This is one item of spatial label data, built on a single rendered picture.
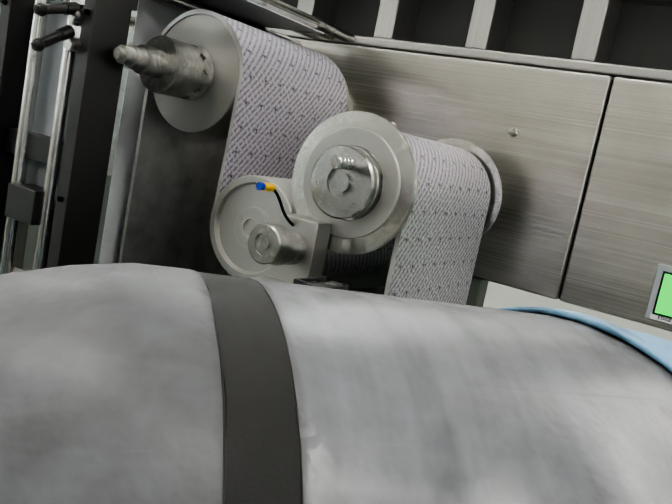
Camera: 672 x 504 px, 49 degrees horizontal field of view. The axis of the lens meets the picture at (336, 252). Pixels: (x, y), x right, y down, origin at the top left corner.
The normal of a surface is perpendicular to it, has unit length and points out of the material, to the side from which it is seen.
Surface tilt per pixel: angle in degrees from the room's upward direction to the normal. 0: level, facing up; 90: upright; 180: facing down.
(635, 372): 25
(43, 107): 90
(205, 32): 90
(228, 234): 90
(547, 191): 90
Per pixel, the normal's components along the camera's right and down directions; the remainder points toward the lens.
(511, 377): 0.31, -0.80
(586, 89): -0.52, 0.03
